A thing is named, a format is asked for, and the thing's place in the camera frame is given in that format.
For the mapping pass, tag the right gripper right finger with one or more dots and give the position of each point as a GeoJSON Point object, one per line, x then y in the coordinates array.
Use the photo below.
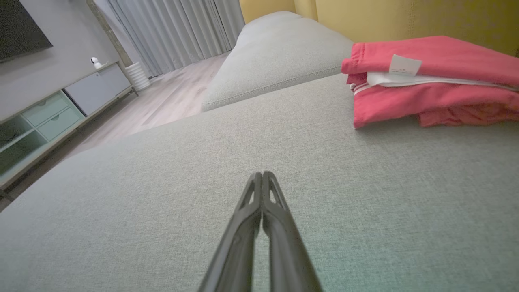
{"type": "Point", "coordinates": [288, 251]}

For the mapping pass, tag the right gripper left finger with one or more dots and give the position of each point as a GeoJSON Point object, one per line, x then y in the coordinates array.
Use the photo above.
{"type": "Point", "coordinates": [235, 251]}

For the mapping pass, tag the red basketball shorts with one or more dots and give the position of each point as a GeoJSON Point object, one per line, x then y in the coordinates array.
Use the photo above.
{"type": "Point", "coordinates": [466, 115]}

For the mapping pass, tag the red number 23 jersey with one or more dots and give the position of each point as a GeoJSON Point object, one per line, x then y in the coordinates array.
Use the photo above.
{"type": "Point", "coordinates": [446, 61]}

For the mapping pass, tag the large grey sofa seat cushion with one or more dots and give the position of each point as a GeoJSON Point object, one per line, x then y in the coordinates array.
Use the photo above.
{"type": "Point", "coordinates": [365, 202]}

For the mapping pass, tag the small grey sofa cushion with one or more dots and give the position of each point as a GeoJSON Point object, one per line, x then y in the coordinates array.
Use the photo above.
{"type": "Point", "coordinates": [275, 52]}

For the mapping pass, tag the white ribbed cylinder appliance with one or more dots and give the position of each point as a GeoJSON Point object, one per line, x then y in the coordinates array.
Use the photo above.
{"type": "Point", "coordinates": [138, 77]}

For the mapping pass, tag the grey cabinet door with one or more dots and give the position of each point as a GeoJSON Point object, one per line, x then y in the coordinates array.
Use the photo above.
{"type": "Point", "coordinates": [97, 89]}

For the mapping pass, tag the pale green cabinet drawer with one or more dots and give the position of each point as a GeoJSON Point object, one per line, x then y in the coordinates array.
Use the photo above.
{"type": "Point", "coordinates": [61, 123]}
{"type": "Point", "coordinates": [44, 109]}

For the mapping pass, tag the grey pleated curtain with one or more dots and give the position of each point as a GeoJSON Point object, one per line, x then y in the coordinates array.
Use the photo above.
{"type": "Point", "coordinates": [178, 32]}

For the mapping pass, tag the low grey media cabinet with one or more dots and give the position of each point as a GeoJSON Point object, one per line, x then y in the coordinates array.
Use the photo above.
{"type": "Point", "coordinates": [24, 150]}

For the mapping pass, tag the yellow sofa backrest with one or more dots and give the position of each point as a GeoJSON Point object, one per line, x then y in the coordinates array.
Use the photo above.
{"type": "Point", "coordinates": [405, 20]}

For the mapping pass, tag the small white security camera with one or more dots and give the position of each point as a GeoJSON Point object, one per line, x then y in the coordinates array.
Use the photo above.
{"type": "Point", "coordinates": [96, 62]}

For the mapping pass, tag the black wall television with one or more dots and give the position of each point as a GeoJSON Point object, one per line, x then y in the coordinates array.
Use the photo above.
{"type": "Point", "coordinates": [18, 28]}

